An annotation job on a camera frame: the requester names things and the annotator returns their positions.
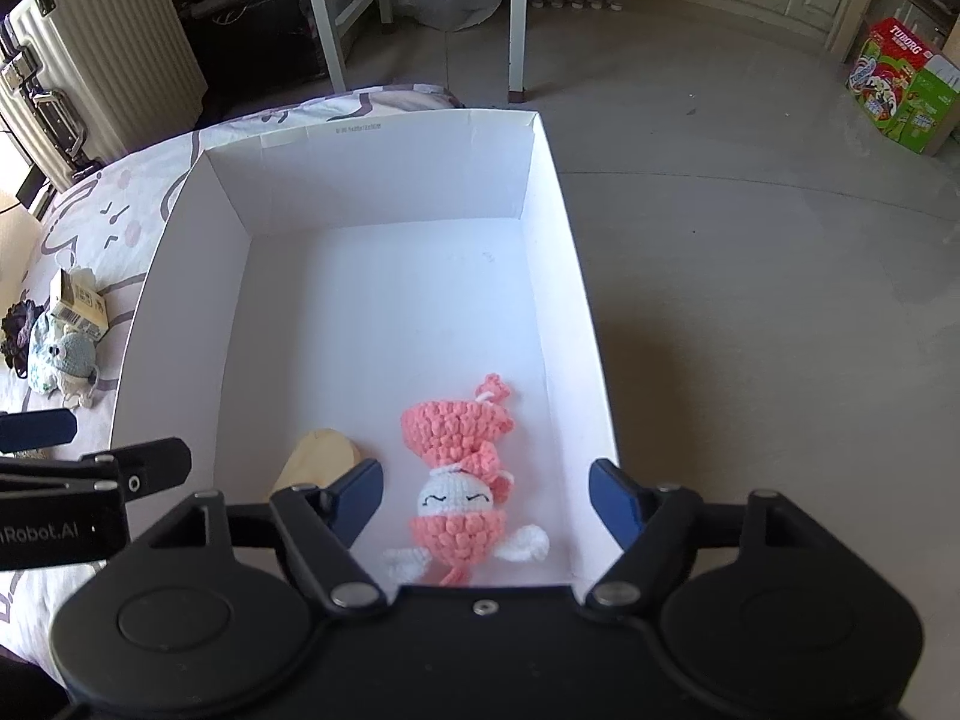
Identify dark purple knitted item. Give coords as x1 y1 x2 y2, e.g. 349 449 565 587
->
0 300 38 377

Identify white cardboard box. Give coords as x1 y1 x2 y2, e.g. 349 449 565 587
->
111 109 622 593

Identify beige ribbed suitcase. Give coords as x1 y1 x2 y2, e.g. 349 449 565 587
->
0 0 209 192

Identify white table frame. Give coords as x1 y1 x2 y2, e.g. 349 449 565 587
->
296 0 530 104

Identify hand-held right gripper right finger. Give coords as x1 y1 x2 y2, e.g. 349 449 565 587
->
583 457 830 611

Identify colourful printed carton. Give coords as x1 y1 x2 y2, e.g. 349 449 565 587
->
847 17 960 157

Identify blue floral drawstring pouch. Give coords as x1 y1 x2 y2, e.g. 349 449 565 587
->
28 311 100 395

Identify printed bed sheet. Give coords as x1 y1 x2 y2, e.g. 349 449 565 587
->
0 82 466 661

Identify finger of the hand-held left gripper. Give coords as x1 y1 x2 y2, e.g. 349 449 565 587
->
0 437 191 497
0 410 78 454

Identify small brown cardboard box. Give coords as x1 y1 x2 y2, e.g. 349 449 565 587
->
49 268 108 335

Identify beige wooden block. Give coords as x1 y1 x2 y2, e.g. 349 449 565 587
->
271 429 361 500

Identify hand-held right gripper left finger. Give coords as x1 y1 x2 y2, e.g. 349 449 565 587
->
135 459 389 612

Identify black bag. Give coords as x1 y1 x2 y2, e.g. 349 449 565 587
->
176 0 346 121

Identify pink crochet doll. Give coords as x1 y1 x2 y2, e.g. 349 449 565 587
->
382 373 550 587

